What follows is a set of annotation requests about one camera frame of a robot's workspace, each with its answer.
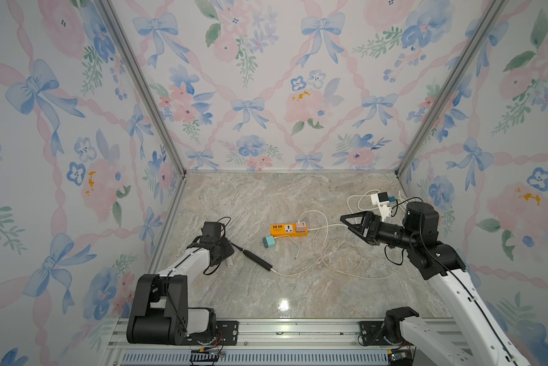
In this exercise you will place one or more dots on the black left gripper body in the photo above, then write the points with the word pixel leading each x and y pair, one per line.
pixel 225 248

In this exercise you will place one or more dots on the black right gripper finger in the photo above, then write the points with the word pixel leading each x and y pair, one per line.
pixel 355 217
pixel 364 228

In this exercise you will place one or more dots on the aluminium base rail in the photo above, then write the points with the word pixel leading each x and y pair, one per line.
pixel 262 342

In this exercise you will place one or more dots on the orange power strip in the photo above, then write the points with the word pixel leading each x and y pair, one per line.
pixel 289 230

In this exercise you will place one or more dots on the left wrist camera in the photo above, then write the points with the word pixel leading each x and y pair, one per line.
pixel 212 232

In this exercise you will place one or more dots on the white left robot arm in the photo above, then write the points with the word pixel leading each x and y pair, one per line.
pixel 161 314

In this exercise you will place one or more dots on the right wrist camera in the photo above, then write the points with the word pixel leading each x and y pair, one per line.
pixel 383 202

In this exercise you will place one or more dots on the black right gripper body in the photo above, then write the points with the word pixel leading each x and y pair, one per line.
pixel 388 234

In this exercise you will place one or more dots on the teal charger adapter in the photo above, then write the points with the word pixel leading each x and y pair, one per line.
pixel 269 242

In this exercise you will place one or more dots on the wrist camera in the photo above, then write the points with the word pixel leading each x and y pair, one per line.
pixel 212 232
pixel 383 202

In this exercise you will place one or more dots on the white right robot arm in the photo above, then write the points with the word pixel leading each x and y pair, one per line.
pixel 441 266

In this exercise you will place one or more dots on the pink charger adapter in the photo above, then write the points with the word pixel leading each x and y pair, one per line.
pixel 301 227

